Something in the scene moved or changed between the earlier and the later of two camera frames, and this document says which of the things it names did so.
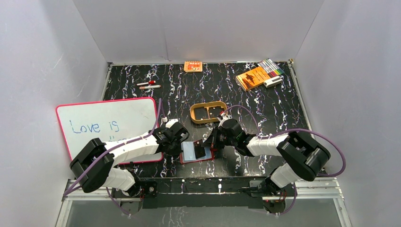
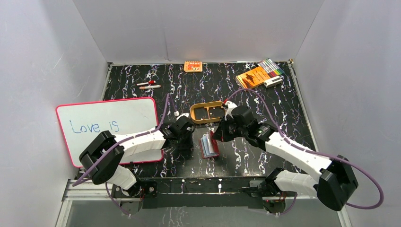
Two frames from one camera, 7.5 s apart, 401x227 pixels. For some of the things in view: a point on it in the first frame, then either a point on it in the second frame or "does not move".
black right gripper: (213, 138) to (220, 134)
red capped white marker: (149, 82) does not move
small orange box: (193, 66) does not move
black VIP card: (214, 111) does not move
